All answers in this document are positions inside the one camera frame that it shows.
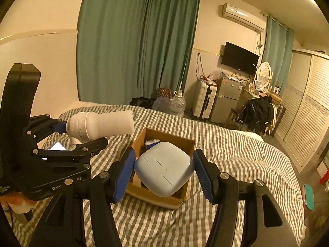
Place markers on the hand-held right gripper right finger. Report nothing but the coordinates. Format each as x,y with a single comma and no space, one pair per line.
203,177

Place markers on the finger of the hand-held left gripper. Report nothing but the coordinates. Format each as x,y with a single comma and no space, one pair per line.
60,127
87,148

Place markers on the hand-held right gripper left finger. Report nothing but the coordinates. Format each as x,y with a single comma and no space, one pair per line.
126,175

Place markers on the light blue rounded case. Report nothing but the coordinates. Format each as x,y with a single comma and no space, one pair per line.
162,169

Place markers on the blue tissue packet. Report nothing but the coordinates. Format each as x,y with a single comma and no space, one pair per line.
152,143

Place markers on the brown cardboard box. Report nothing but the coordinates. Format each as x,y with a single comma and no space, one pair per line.
159,202

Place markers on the smartphone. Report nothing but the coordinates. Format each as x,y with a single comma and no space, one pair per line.
57,146

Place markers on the orange plush toy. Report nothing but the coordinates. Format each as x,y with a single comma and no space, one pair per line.
15,202

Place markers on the clear water jug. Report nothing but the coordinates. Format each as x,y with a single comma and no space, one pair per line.
177,105

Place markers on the white suitcase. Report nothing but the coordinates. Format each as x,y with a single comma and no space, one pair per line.
204,100

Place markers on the silver small fridge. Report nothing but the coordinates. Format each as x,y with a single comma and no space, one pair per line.
226,100

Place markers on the black jacket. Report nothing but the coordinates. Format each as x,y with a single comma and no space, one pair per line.
257,113

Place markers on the floral bag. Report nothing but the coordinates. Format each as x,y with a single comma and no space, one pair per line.
165,92

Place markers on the silver suitcase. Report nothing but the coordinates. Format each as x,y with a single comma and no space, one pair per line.
279,119

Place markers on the clear plastic bag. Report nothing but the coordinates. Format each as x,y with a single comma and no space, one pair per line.
215,74

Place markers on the wooden dressing table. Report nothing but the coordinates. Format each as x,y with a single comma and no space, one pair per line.
275,97

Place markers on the teal oval board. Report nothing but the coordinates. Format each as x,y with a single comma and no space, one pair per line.
309,196

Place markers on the white oval mirror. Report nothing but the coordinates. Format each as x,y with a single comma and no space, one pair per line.
264,73

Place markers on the white louvred wardrobe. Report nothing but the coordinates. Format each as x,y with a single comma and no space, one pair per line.
305,113

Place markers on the red fire extinguisher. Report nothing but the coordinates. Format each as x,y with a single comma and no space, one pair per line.
324,177

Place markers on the light green curtain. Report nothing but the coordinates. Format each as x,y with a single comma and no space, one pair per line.
277,51

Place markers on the white air conditioner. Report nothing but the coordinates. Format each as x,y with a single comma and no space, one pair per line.
243,16

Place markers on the black wall television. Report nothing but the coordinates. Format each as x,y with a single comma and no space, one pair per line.
239,58

